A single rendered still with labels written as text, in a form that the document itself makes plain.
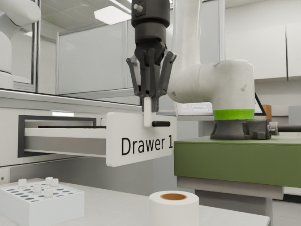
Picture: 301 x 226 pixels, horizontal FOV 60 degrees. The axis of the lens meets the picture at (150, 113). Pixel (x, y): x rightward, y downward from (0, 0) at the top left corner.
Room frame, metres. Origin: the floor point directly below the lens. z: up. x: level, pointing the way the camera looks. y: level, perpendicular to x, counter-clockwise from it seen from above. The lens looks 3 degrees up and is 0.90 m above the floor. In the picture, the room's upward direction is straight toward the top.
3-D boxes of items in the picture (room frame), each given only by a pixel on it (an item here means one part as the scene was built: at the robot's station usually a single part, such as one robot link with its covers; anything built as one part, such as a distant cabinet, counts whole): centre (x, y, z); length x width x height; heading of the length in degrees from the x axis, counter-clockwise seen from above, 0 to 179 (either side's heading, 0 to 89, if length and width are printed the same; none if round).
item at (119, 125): (0.65, 0.01, 0.87); 0.29 x 0.02 x 0.11; 148
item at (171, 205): (0.37, -0.03, 0.78); 0.07 x 0.07 x 0.04
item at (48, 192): (0.38, 0.15, 0.79); 0.01 x 0.01 x 0.05
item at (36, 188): (0.41, 0.18, 0.79); 0.01 x 0.01 x 0.05
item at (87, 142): (0.76, 0.18, 0.86); 0.40 x 0.26 x 0.06; 58
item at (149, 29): (0.61, 0.00, 1.09); 0.08 x 0.07 x 0.09; 58
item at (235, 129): (0.80, -0.31, 0.89); 0.26 x 0.15 x 0.06; 57
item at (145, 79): (0.62, 0.01, 1.02); 0.04 x 0.01 x 0.11; 148
